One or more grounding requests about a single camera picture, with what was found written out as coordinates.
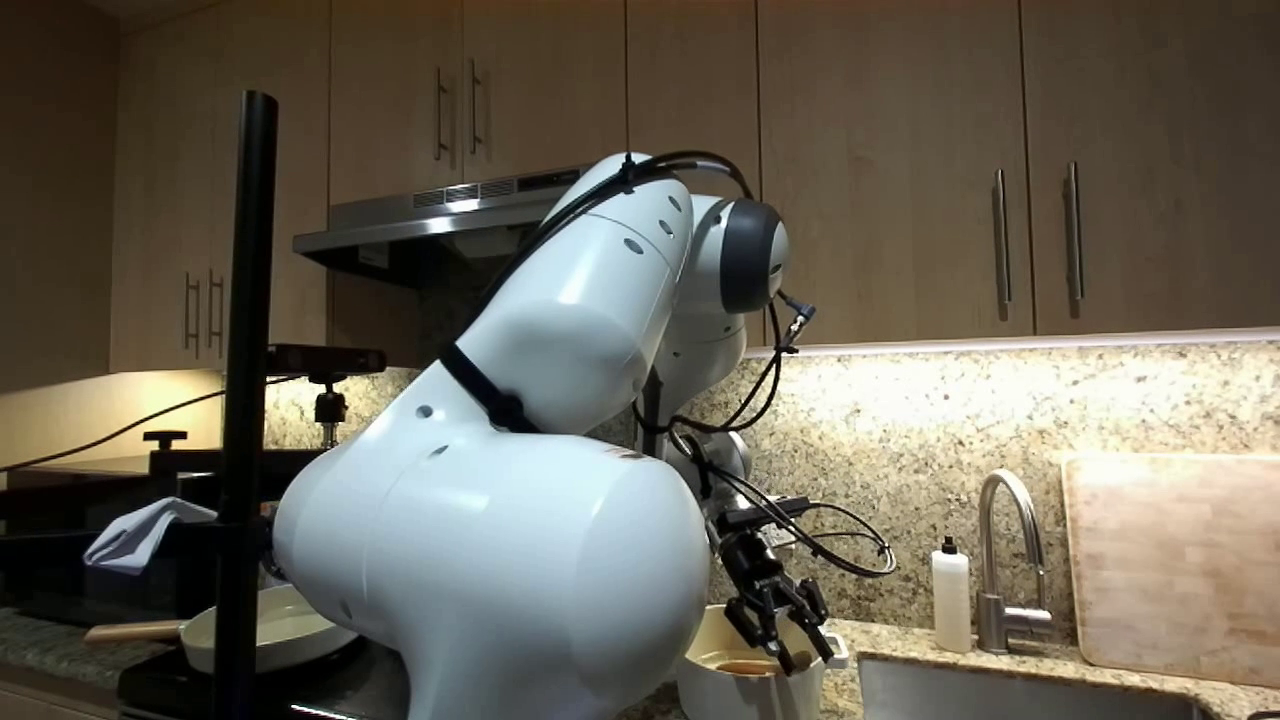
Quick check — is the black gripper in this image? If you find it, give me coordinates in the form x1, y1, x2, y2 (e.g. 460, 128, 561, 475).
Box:
714, 518, 835, 677

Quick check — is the wooden spoon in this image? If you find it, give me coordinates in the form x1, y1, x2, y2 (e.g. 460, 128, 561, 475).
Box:
683, 642, 792, 682

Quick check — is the white pot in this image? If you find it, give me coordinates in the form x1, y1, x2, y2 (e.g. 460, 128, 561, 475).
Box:
672, 602, 851, 720

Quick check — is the white soap bottle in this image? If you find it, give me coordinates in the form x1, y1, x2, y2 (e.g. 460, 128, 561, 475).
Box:
926, 532, 974, 656

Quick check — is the steel kitchen faucet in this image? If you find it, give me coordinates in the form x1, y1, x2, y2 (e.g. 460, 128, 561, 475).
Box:
973, 468, 1070, 656

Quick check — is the white kitchen sink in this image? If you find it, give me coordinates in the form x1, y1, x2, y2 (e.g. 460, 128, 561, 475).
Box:
854, 649, 1280, 720

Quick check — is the wooden cutting board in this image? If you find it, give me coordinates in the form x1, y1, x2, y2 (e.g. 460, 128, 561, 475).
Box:
1055, 449, 1280, 692

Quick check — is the steel range hood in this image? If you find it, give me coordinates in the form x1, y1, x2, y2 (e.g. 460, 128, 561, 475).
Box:
293, 167, 585, 289

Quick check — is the black vertical stand pole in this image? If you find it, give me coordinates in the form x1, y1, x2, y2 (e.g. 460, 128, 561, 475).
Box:
213, 88, 280, 720

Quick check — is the black clamp knob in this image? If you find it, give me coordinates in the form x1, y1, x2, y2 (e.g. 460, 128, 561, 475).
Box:
138, 428, 192, 501

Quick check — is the white crumpled cloth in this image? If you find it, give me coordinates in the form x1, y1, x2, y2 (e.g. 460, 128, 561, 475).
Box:
80, 492, 218, 579

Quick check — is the light wooden cabinet above hood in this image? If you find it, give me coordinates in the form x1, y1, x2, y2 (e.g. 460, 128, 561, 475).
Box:
322, 0, 632, 210

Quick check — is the black countertop appliance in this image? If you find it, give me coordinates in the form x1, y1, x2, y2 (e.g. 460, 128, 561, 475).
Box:
0, 449, 314, 634

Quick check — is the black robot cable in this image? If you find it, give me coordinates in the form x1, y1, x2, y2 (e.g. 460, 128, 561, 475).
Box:
512, 149, 905, 586

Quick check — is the steel cabinet handle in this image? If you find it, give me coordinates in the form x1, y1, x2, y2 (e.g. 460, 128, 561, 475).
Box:
1058, 162, 1087, 322
427, 64, 456, 174
180, 269, 205, 361
462, 57, 492, 164
205, 265, 229, 357
988, 164, 1015, 325

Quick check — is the white pan with wooden handle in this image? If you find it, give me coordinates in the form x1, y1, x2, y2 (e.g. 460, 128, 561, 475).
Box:
80, 579, 365, 682

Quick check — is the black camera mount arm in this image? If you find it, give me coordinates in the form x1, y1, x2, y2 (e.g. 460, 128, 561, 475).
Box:
263, 340, 393, 432

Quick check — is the wide light wooden wall cabinet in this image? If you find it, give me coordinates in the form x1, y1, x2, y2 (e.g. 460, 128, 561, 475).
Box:
623, 0, 1280, 361

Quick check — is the thin black cable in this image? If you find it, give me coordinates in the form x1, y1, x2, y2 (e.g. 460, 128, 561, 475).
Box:
0, 386, 232, 475

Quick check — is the narrow light wooden wall cabinet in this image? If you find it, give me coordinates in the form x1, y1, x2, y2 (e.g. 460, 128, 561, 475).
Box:
104, 0, 330, 370

